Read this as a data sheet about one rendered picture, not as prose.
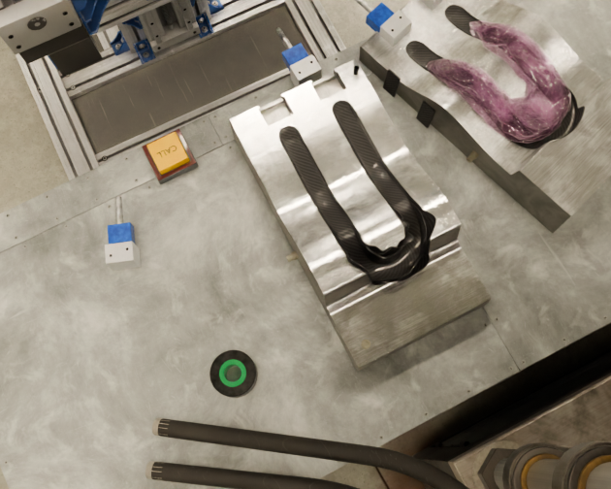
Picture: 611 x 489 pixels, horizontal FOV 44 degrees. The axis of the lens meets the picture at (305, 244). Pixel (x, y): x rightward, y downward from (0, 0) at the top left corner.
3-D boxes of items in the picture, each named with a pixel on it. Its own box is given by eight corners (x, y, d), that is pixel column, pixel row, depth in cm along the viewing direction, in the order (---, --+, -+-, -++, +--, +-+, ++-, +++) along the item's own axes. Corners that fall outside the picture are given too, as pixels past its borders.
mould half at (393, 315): (234, 138, 147) (225, 108, 134) (353, 81, 149) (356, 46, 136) (357, 372, 135) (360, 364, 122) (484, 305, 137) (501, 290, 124)
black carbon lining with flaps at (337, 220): (273, 137, 139) (270, 114, 130) (351, 99, 141) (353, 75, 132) (364, 304, 131) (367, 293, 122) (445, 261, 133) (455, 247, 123)
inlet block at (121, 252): (109, 203, 144) (101, 194, 139) (135, 200, 144) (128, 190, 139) (113, 271, 141) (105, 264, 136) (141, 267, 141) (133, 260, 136)
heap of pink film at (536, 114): (417, 73, 143) (422, 51, 136) (481, 13, 146) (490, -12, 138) (522, 165, 138) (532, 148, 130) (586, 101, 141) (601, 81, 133)
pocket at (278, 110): (258, 114, 142) (256, 106, 139) (283, 102, 143) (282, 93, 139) (269, 134, 141) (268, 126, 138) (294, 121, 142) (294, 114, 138)
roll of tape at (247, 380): (266, 367, 136) (264, 364, 132) (241, 406, 134) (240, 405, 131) (227, 343, 137) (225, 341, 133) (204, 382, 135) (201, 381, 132)
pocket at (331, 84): (309, 89, 143) (309, 80, 140) (335, 78, 144) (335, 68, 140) (321, 109, 142) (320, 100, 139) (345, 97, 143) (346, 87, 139)
